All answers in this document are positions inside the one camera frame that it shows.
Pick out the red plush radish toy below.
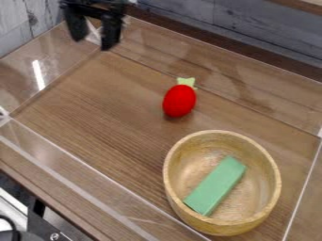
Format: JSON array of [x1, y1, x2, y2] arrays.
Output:
[[162, 77, 197, 118]]

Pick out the oval wooden bowl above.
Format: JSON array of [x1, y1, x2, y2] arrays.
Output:
[[162, 130, 282, 236]]

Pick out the green rectangular block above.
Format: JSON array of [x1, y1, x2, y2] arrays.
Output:
[[184, 156, 248, 217]]

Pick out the clear acrylic corner bracket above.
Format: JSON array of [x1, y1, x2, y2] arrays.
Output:
[[86, 21, 102, 46]]

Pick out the black cable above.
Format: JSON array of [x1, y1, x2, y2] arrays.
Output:
[[0, 215, 23, 241]]

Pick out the black metal table frame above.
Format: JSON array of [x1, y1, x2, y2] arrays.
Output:
[[27, 198, 74, 241]]

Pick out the clear acrylic enclosure walls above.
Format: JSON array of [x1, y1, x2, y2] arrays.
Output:
[[0, 18, 322, 241]]

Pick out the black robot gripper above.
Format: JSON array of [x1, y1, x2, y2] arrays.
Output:
[[59, 0, 126, 51]]

